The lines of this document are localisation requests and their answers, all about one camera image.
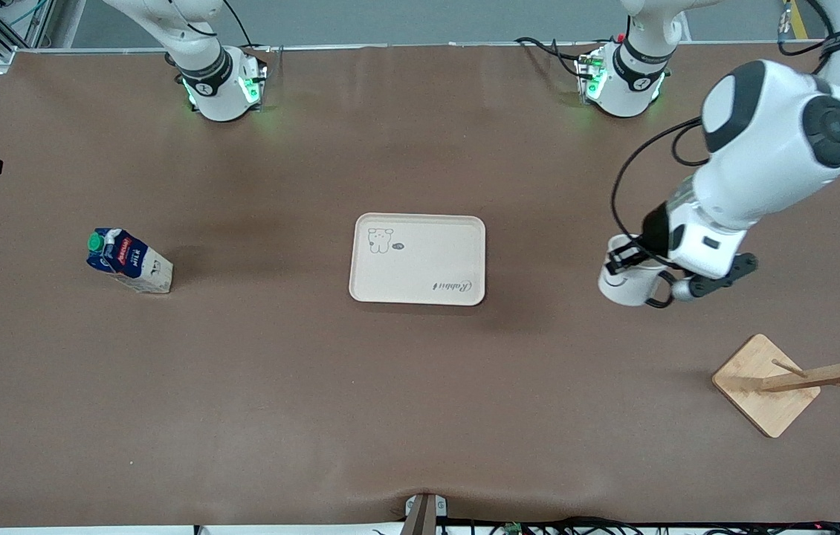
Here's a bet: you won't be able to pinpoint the cream rectangular tray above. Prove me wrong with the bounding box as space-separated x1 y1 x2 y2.
349 213 487 306

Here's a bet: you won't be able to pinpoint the blue and white milk carton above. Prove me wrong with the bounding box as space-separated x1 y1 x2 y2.
86 227 174 294

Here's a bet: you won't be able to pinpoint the wooden mug rack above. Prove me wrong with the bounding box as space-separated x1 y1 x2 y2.
711 332 840 438

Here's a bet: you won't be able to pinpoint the white mug with black handle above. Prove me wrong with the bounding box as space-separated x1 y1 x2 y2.
598 234 677 309

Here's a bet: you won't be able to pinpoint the black base cables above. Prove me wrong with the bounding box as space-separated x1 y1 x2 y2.
515 36 595 79

